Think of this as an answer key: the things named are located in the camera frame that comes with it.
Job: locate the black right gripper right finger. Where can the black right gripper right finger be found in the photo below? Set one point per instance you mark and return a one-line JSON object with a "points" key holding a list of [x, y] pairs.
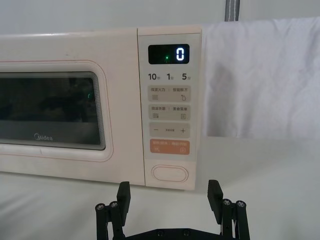
{"points": [[215, 197]]}

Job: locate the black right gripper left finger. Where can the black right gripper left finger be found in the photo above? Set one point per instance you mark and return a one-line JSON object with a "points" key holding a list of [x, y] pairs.
{"points": [[124, 200]]}

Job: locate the cream oven control panel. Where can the cream oven control panel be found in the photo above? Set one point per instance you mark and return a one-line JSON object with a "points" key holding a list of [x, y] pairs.
{"points": [[170, 120]]}

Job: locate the cream microwave oven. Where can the cream microwave oven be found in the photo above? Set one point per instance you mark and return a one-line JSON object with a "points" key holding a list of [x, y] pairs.
{"points": [[120, 100]]}

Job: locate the wrinkled white draped cloth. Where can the wrinkled white draped cloth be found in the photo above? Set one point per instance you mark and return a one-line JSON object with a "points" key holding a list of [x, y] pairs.
{"points": [[262, 75]]}

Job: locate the grey striped post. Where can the grey striped post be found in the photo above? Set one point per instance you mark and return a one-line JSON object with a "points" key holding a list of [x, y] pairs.
{"points": [[232, 10]]}

